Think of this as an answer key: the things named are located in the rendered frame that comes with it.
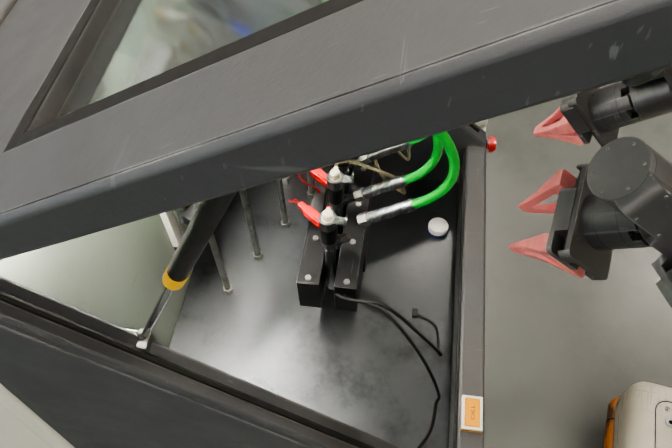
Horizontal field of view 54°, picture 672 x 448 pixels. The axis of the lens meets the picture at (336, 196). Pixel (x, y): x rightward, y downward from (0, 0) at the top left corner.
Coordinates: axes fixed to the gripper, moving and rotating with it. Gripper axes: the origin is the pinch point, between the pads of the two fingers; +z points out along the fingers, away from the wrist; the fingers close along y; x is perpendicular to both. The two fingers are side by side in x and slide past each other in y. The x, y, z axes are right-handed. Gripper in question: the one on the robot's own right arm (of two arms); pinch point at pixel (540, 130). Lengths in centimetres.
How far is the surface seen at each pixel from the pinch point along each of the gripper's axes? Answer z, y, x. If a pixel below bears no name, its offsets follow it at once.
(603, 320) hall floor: 57, -112, -47
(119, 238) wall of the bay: 40, 30, 36
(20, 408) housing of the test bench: 41, 28, 61
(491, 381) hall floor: 77, -93, -15
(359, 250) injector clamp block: 31.9, -1.5, 15.1
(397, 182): 20.0, 5.3, 9.1
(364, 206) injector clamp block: 33.7, 0.3, 6.3
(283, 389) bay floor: 46, -9, 37
